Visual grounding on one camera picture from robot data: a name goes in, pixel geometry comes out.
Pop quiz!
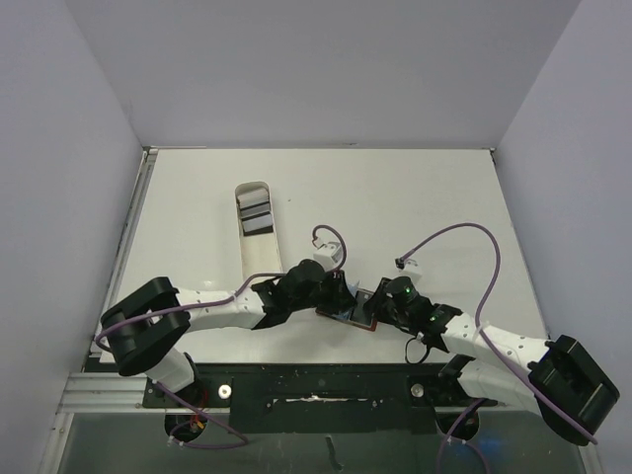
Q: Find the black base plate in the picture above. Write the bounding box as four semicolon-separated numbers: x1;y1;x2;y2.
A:
142;362;500;435

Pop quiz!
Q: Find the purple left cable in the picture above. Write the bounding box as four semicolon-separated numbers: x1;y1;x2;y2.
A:
96;224;347;450

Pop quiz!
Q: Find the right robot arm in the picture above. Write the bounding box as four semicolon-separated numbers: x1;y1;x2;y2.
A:
363;276;620;446

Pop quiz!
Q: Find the grey card in tray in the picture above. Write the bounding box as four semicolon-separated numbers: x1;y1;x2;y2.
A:
241;213;274;236

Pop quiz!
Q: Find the white oblong tray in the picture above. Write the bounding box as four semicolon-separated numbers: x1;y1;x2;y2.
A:
235;181;282;277

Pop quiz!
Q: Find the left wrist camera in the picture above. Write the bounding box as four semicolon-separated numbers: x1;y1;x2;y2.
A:
313;240;344;272

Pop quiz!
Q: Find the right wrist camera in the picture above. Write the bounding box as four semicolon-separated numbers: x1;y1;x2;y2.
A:
395;257;423;280

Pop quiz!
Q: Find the aluminium rail frame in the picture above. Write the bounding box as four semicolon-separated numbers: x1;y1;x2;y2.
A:
39;145;159;474

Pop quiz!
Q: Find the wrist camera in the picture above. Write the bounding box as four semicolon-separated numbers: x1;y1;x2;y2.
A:
313;240;344;272
395;257;423;280

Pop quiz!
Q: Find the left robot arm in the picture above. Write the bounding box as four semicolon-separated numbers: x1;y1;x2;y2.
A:
94;259;356;406

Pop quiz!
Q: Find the black card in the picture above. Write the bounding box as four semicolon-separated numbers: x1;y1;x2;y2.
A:
239;202;272;220
349;289;373;328

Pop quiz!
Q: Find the white card stack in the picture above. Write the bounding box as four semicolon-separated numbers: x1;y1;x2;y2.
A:
237;187;270;208

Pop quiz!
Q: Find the brown leather card holder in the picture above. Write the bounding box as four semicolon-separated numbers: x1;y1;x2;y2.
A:
315;282;377;332

